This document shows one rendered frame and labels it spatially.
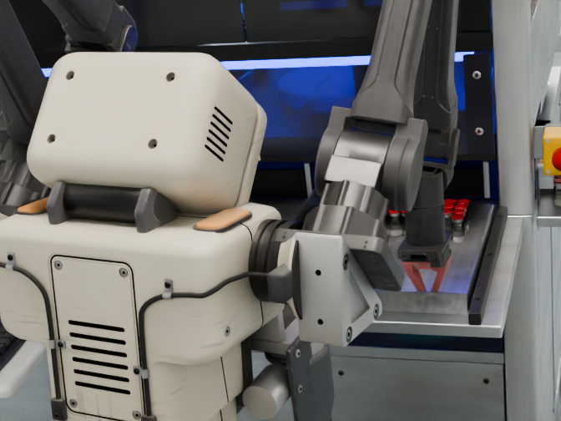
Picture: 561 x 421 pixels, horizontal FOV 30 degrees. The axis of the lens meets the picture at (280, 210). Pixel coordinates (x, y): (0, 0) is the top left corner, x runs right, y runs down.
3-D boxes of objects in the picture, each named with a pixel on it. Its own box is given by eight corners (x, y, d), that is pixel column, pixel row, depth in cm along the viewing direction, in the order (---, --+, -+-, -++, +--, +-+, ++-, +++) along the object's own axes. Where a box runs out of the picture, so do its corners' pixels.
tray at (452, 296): (351, 220, 192) (349, 203, 190) (495, 223, 183) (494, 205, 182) (298, 307, 162) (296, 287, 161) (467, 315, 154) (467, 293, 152)
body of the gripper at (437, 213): (453, 241, 157) (452, 194, 155) (442, 263, 148) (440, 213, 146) (411, 240, 159) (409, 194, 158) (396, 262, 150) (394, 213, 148)
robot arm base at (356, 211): (267, 240, 104) (380, 251, 99) (290, 172, 108) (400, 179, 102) (296, 280, 111) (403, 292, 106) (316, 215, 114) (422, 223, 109)
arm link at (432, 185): (398, 169, 149) (438, 169, 147) (408, 158, 155) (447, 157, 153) (401, 215, 150) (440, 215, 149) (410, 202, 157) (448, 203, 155)
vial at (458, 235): (452, 238, 179) (452, 213, 177) (466, 238, 178) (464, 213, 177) (451, 243, 177) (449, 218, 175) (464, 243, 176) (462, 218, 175)
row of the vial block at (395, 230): (366, 230, 186) (364, 207, 184) (467, 233, 180) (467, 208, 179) (363, 235, 184) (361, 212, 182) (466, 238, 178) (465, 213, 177)
